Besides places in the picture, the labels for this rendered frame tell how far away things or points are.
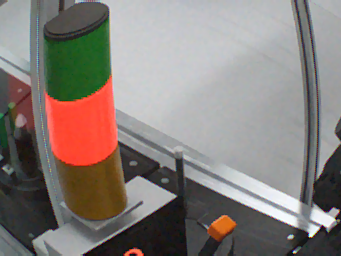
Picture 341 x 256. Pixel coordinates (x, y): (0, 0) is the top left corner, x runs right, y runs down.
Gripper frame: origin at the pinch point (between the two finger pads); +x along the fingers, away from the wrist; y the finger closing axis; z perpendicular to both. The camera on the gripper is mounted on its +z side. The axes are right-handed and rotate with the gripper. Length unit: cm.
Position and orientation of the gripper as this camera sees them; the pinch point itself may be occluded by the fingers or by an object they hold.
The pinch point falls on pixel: (333, 237)
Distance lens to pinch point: 92.7
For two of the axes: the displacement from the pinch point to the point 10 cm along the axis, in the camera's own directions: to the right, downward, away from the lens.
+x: -3.9, 4.1, 8.3
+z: -6.3, -7.7, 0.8
